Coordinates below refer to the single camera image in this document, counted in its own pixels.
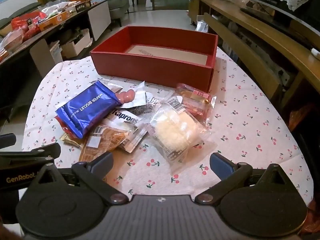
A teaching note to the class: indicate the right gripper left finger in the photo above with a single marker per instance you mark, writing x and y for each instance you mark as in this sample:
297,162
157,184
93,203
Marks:
92,174

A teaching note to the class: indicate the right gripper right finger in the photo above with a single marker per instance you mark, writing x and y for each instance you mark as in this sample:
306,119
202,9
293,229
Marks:
232,176

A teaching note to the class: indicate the brown waffle snack pack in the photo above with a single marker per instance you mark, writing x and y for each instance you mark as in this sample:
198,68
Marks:
102,139

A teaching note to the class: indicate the gold foil snack pack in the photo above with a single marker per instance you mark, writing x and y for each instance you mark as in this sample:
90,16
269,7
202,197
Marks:
67,139

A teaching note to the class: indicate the red Trolli gummy pack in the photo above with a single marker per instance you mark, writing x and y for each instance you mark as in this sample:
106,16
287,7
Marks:
65,128

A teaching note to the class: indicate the clear pack pale cake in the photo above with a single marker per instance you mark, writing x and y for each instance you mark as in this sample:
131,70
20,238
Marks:
178,137

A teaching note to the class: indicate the blue wafer biscuit pack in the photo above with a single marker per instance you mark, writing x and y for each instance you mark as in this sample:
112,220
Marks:
86,109

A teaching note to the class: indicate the white Kaprons snack pack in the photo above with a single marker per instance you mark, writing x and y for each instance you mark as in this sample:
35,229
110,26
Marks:
127,121

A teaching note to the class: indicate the clear pack red candies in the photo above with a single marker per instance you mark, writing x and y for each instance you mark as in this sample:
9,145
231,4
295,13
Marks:
198,103

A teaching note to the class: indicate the vacuum packed pink sausages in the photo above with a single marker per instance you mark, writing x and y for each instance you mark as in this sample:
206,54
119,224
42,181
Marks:
135,97

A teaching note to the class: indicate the cherry print tablecloth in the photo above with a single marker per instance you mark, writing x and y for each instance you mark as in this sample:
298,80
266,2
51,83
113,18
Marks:
245,127

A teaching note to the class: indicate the white plastic drawer bin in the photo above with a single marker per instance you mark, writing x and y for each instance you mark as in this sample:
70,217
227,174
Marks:
55,51

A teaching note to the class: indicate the white storage box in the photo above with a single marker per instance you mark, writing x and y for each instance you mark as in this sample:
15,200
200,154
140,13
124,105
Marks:
77,44

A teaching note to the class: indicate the red cardboard box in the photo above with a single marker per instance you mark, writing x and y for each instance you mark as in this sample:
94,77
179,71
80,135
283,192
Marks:
159,55

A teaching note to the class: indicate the wooden tv cabinet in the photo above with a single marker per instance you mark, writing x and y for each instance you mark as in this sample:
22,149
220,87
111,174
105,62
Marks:
277,43

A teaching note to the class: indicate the red plastic bag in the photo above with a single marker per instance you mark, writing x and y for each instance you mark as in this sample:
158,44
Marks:
29,23

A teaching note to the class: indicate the silver foil bag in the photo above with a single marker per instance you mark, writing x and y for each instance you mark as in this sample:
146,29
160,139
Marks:
202,26

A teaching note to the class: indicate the orange flat carton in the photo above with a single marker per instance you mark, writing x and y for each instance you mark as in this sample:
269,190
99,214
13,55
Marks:
55,20

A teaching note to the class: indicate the long dark side table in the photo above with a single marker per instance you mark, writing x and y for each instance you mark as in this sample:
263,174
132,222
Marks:
98,17

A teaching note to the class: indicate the black labelled box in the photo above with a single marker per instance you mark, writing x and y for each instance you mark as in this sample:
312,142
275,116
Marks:
79,7

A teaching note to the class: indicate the grey sofa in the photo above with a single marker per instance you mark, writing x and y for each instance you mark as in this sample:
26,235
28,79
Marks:
117,9

